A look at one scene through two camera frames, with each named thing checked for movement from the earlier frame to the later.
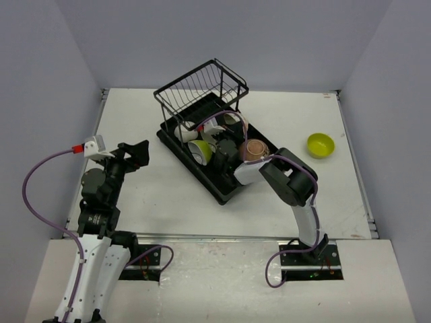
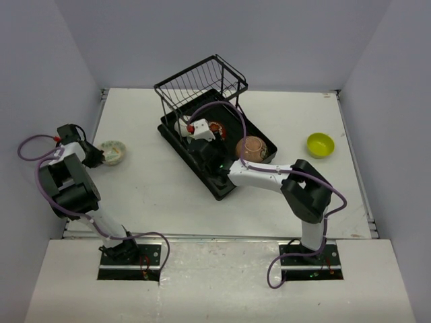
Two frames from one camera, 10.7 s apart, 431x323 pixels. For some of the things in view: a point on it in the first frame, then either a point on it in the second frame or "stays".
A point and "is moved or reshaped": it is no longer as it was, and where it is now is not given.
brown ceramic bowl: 256,149 stays
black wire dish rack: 203,128 stays
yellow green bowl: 320,145 stays
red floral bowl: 209,138 is moved or reshaped
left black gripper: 139,151 to 97,157
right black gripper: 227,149 to 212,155
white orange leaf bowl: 231,118 is moved or reshaped
